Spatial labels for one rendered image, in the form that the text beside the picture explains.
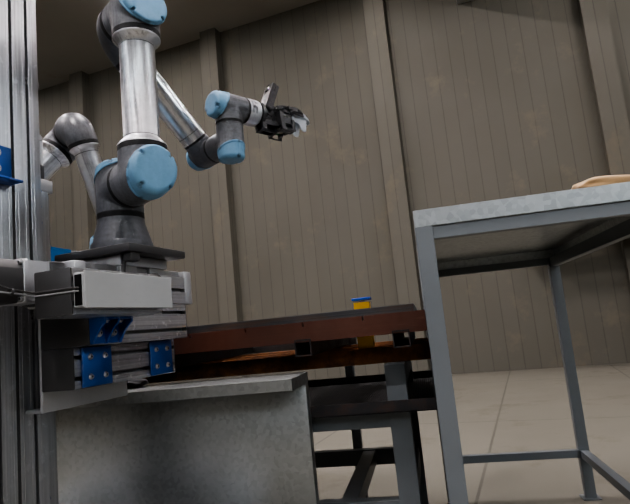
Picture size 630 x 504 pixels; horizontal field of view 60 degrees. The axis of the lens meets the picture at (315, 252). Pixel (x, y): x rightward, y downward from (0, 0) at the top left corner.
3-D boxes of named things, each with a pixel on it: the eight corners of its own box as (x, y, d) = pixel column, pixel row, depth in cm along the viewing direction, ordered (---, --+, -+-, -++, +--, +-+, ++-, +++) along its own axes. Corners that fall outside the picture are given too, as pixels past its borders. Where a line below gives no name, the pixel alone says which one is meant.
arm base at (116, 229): (126, 245, 129) (124, 204, 130) (76, 254, 134) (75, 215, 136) (165, 251, 143) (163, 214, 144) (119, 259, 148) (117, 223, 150)
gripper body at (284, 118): (282, 142, 169) (251, 135, 161) (277, 117, 171) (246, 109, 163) (298, 131, 164) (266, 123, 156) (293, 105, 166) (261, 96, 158)
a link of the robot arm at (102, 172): (132, 221, 148) (130, 173, 150) (156, 210, 139) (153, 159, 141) (87, 218, 140) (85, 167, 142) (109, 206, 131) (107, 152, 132)
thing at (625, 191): (419, 273, 254) (418, 264, 254) (555, 257, 243) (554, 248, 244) (414, 227, 127) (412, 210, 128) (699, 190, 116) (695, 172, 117)
